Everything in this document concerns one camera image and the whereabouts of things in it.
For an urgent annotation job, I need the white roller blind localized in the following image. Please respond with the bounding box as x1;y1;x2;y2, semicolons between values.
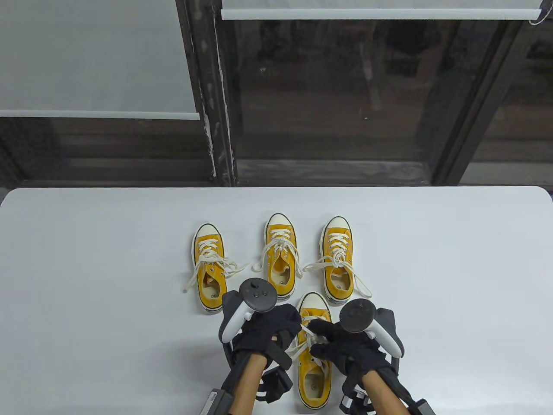
221;0;543;20
0;0;200;121

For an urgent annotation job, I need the white and grey controller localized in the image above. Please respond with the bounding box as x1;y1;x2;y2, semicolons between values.
339;299;405;359
219;278;277;345

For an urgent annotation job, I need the person's left forearm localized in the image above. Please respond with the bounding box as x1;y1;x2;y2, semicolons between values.
228;352;265;415

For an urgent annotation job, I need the person's right forearm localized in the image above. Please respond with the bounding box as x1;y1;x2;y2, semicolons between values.
361;370;409;415

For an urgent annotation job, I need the black window post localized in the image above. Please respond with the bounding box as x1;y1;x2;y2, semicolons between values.
432;19;525;186
175;0;238;187

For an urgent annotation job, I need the person's left hand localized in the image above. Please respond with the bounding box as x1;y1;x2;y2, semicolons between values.
231;303;303;368

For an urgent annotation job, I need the person's right hand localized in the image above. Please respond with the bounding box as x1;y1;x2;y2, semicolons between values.
308;318;387;383

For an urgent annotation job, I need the white blind cord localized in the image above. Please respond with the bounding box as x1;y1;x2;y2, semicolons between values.
528;0;553;25

